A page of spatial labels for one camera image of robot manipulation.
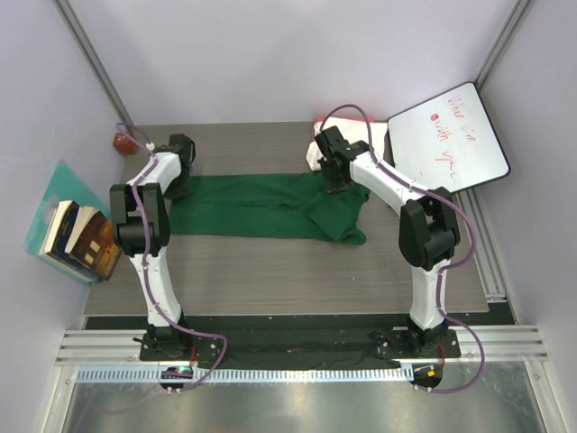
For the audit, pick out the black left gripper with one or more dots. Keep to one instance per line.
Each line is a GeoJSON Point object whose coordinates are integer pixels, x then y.
{"type": "Point", "coordinates": [178, 195]}

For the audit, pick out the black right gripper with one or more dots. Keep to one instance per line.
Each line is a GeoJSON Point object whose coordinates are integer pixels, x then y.
{"type": "Point", "coordinates": [331, 186]}

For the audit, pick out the green t shirt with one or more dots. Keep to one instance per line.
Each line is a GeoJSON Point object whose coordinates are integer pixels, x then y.
{"type": "Point", "coordinates": [280, 206]}

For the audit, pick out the white dry-erase board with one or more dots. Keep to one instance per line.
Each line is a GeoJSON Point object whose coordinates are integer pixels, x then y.
{"type": "Point", "coordinates": [448, 141]}

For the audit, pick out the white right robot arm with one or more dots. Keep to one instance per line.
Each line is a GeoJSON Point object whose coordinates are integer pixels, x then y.
{"type": "Point", "coordinates": [428, 231]}

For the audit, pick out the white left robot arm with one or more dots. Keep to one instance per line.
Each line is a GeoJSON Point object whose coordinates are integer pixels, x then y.
{"type": "Point", "coordinates": [141, 228]}

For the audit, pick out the stack of books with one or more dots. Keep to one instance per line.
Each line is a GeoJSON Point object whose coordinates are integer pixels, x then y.
{"type": "Point", "coordinates": [79, 240]}

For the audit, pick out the folded white t shirt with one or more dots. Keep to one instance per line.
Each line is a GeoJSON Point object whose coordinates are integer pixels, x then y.
{"type": "Point", "coordinates": [353, 130]}

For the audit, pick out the red cube block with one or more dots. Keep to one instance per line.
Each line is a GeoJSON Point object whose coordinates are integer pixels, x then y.
{"type": "Point", "coordinates": [124, 143]}

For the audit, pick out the teal plastic folder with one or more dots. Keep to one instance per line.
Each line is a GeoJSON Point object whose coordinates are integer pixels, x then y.
{"type": "Point", "coordinates": [64, 184]}

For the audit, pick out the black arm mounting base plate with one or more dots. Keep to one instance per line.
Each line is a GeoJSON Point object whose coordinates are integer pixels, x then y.
{"type": "Point", "coordinates": [278, 342]}

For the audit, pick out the white slotted cable duct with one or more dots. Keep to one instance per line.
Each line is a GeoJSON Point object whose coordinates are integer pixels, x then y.
{"type": "Point", "coordinates": [163, 374]}

